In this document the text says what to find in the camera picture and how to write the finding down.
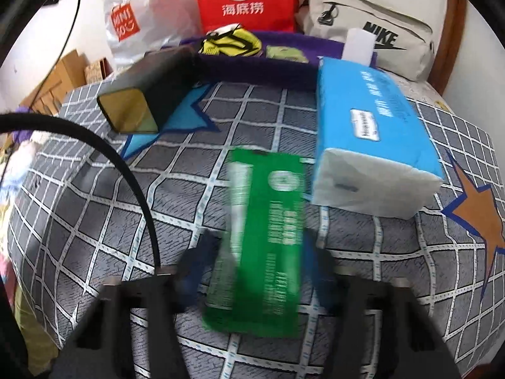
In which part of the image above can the thin black cable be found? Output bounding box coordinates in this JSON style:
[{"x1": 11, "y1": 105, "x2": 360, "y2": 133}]
[{"x1": 37, "y1": 0, "x2": 81, "y2": 99}]

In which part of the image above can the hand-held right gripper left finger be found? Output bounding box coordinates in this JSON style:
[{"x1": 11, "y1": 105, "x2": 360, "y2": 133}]
[{"x1": 49, "y1": 231, "x2": 216, "y2": 379}]

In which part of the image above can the small patterned box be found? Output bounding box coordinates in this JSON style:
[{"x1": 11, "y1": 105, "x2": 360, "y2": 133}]
[{"x1": 85, "y1": 58, "x2": 109, "y2": 85}]

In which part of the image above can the beige waist bag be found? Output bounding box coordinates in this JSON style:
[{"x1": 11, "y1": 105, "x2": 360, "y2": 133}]
[{"x1": 296, "y1": 0, "x2": 437, "y2": 81}]

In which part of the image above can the green pocket tissue packet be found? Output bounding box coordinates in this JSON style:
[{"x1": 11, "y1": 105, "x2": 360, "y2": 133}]
[{"x1": 265, "y1": 45, "x2": 309, "y2": 64}]

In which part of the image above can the grey checked bedsheet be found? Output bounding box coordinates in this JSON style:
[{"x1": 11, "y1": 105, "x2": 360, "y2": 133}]
[{"x1": 6, "y1": 81, "x2": 505, "y2": 379}]

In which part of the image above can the yellow fabric pouch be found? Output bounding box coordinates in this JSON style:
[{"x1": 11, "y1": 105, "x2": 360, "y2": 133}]
[{"x1": 199, "y1": 26, "x2": 261, "y2": 58}]

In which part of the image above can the white sponge block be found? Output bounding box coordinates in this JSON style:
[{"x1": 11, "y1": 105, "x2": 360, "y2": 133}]
[{"x1": 342, "y1": 27, "x2": 377, "y2": 66}]

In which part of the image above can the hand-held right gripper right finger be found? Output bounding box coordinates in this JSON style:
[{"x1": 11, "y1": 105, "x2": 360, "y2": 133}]
[{"x1": 302, "y1": 231, "x2": 462, "y2": 379}]

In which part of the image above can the red paper bag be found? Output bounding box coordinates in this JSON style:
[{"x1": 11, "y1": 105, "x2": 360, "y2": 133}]
[{"x1": 193, "y1": 0, "x2": 298, "y2": 34}]

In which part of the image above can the brown cardboard box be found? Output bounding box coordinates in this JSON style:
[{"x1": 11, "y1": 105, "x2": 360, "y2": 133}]
[{"x1": 20, "y1": 49, "x2": 86, "y2": 115}]

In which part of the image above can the newspaper print sheet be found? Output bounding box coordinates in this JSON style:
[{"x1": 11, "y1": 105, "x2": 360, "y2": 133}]
[{"x1": 406, "y1": 81, "x2": 448, "y2": 108}]

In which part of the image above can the blue tissue pack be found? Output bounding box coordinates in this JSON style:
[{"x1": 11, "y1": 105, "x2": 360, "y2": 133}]
[{"x1": 312, "y1": 57, "x2": 443, "y2": 220}]

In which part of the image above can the dark box with gold end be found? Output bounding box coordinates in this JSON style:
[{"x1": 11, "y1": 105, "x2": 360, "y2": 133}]
[{"x1": 97, "y1": 45, "x2": 198, "y2": 134}]

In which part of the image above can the brown wooden headboard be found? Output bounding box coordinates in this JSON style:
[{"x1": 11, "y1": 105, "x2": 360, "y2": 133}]
[{"x1": 432, "y1": 0, "x2": 468, "y2": 95}]

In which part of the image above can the purple towel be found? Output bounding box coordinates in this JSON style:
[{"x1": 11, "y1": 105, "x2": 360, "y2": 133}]
[{"x1": 179, "y1": 29, "x2": 350, "y2": 83}]

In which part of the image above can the thick black cable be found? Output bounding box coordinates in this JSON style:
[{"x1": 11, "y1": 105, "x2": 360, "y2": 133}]
[{"x1": 0, "y1": 112, "x2": 164, "y2": 277}]

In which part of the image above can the white plastic shopping bag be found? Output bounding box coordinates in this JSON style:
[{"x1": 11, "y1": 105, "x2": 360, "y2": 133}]
[{"x1": 103, "y1": 0, "x2": 206, "y2": 68}]

